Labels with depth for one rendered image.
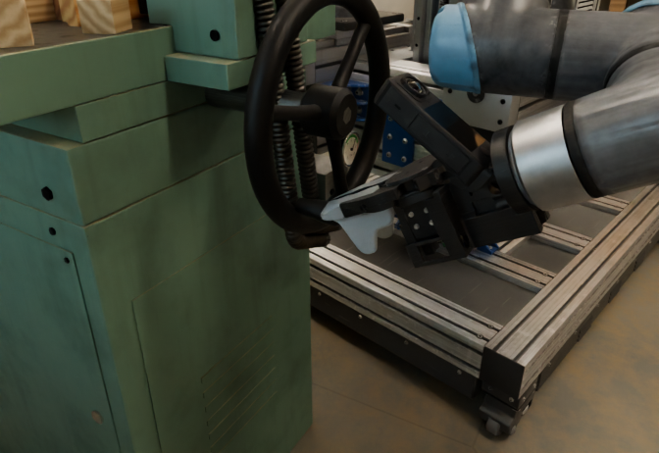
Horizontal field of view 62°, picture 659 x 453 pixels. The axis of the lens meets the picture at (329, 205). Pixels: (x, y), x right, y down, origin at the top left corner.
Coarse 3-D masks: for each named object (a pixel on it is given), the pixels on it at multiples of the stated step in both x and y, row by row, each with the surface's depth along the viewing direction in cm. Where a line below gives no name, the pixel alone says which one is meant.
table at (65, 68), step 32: (32, 32) 58; (64, 32) 58; (128, 32) 59; (160, 32) 62; (320, 32) 90; (0, 64) 48; (32, 64) 50; (64, 64) 53; (96, 64) 56; (128, 64) 59; (160, 64) 63; (192, 64) 61; (224, 64) 59; (0, 96) 48; (32, 96) 51; (64, 96) 54; (96, 96) 57
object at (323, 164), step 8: (320, 160) 101; (328, 160) 101; (320, 168) 98; (328, 168) 98; (344, 168) 101; (320, 176) 96; (328, 176) 96; (320, 184) 97; (328, 184) 97; (320, 192) 97; (328, 192) 98
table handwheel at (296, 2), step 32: (288, 0) 53; (320, 0) 54; (352, 0) 60; (288, 32) 51; (384, 32) 68; (256, 64) 51; (352, 64) 64; (384, 64) 70; (224, 96) 69; (256, 96) 51; (288, 96) 64; (320, 96) 61; (352, 96) 62; (256, 128) 51; (320, 128) 62; (352, 128) 64; (256, 160) 53; (256, 192) 55; (288, 224) 60; (320, 224) 65
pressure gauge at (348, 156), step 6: (354, 132) 94; (348, 138) 94; (354, 138) 96; (342, 144) 93; (348, 144) 94; (354, 144) 96; (342, 150) 93; (348, 150) 95; (354, 150) 97; (342, 156) 93; (348, 156) 95; (354, 156) 97; (348, 162) 96
